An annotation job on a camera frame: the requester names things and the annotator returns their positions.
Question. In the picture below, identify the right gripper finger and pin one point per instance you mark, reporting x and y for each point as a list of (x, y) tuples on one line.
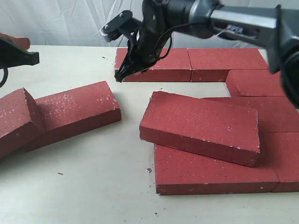
[(123, 71)]

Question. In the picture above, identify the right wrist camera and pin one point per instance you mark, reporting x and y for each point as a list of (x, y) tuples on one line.
[(122, 24)]

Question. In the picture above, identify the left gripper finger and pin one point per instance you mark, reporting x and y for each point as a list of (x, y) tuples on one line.
[(21, 42)]

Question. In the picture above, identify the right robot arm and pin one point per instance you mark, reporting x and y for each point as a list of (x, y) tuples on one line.
[(274, 29)]

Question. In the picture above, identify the white backdrop sheet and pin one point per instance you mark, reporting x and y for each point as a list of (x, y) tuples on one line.
[(64, 22)]

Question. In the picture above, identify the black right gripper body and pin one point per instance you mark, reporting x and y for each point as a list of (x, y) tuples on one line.
[(147, 42)]

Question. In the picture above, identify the red brick once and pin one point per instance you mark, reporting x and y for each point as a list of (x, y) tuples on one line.
[(208, 128)]

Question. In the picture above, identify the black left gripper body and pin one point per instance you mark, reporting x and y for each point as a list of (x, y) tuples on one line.
[(13, 56)]

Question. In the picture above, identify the red brick third row right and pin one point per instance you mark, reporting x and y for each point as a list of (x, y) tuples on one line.
[(275, 114)]

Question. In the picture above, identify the red brick second row right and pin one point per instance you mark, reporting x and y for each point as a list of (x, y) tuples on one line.
[(254, 83)]

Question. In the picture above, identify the red brick white speckled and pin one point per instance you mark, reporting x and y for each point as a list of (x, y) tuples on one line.
[(73, 112)]

